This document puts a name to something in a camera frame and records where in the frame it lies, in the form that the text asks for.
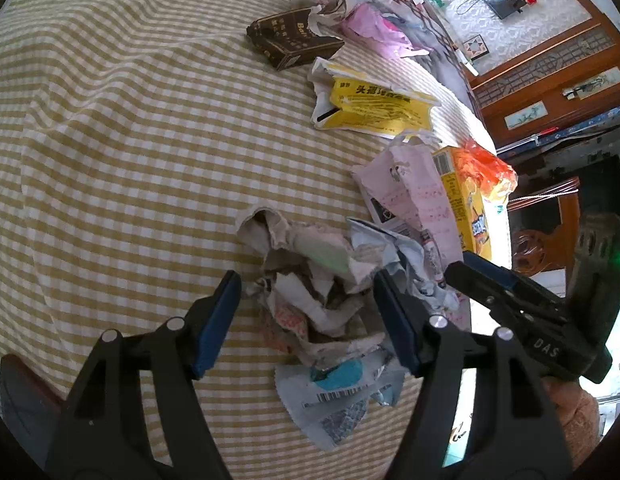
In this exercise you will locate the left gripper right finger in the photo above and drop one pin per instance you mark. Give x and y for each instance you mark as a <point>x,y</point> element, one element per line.
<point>482,412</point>

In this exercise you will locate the yellow orange snack box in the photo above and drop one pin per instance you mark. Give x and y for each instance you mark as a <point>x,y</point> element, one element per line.
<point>465,200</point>

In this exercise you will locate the carved wooden chair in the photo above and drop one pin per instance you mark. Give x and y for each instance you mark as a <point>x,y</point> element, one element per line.
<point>535,252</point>

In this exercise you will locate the yellow paper box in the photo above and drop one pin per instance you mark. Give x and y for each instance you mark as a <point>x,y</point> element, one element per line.
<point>350,100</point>

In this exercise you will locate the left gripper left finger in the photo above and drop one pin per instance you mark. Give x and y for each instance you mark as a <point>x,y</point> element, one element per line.
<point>102,432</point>

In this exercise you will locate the orange snack bag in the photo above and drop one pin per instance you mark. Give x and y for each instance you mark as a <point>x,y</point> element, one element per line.
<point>495,179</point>

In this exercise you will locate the pink plastic wrapper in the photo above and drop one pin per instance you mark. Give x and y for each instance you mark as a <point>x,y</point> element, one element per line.
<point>366,25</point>

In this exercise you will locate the paper wad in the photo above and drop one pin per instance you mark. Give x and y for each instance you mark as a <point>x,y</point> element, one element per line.
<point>314,287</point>

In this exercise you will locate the torn blue white wrapper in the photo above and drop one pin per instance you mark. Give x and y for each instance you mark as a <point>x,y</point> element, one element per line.
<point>328,405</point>

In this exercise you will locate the pink printed paper bag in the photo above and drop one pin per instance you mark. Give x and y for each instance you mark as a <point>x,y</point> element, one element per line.
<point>404,179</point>

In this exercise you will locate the right hand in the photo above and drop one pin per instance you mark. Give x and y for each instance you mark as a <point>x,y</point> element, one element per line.
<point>578,413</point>

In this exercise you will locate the dark brown cigarette box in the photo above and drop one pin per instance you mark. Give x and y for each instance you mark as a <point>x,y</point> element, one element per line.
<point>286,39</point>

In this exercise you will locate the yellow checked tablecloth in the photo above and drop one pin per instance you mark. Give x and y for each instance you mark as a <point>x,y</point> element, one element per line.
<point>132,135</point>

